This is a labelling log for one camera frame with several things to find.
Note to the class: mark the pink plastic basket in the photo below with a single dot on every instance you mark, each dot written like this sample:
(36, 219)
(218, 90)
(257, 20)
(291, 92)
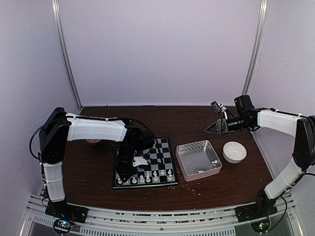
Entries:
(192, 155)

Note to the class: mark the white ceramic bowl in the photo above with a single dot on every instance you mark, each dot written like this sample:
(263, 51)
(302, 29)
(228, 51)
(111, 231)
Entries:
(234, 152)

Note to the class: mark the front aluminium rail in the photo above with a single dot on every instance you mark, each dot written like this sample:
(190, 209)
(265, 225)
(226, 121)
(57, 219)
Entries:
(220, 221)

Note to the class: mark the left aluminium frame post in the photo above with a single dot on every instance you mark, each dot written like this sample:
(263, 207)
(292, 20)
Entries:
(64, 51)

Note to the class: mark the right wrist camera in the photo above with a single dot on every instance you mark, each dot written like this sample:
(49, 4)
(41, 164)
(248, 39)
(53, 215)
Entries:
(220, 109)

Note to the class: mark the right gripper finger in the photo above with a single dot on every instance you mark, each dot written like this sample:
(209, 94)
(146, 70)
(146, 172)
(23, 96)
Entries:
(214, 131)
(215, 124)

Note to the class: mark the aluminium frame post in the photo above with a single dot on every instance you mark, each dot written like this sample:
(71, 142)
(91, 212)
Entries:
(64, 51)
(259, 35)

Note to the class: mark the black white chessboard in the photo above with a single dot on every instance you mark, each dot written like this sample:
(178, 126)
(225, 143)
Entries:
(160, 157)

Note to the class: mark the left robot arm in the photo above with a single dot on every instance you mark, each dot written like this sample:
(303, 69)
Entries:
(62, 127)

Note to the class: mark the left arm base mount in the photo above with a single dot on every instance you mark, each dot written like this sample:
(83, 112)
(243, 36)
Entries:
(66, 216)

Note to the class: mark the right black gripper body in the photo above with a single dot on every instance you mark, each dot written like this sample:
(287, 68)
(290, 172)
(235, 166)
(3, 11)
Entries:
(224, 126)

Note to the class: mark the eleventh white chess piece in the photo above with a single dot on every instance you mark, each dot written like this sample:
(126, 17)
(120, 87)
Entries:
(141, 179)

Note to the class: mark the right aluminium frame post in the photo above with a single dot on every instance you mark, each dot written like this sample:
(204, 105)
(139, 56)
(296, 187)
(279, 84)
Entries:
(259, 35)

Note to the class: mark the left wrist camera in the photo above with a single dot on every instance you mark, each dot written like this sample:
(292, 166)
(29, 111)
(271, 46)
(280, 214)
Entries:
(139, 161)

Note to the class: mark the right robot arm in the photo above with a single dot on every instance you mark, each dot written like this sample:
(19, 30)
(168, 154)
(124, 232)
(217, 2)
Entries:
(275, 128)

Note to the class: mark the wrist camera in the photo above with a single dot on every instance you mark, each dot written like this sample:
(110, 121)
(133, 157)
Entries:
(139, 161)
(220, 109)

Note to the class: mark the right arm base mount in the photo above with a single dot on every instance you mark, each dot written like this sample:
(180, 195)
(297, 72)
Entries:
(259, 213)

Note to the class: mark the red patterned bowl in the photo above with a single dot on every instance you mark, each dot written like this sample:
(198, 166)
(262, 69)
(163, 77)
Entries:
(93, 142)

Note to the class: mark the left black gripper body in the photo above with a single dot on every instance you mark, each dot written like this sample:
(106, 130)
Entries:
(122, 168)

